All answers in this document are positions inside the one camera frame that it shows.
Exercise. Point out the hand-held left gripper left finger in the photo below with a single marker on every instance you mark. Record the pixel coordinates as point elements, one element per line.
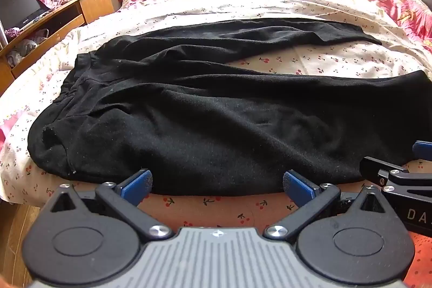
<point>135,188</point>

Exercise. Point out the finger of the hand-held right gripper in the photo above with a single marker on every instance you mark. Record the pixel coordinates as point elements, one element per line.
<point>423,149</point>
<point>391,175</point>

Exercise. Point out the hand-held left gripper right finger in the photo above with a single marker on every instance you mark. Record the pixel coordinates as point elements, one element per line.
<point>298,188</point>

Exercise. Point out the black pants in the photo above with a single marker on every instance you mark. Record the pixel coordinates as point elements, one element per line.
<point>202,112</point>

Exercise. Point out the pink floral quilt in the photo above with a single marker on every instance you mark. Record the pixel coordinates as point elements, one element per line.
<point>395,1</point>

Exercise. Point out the clothes on desk shelf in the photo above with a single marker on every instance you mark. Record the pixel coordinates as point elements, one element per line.
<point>27,45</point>

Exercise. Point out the wooden desk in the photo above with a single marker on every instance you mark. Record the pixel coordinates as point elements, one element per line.
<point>94,4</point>

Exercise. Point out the black television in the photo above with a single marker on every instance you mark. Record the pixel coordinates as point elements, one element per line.
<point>20,1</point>

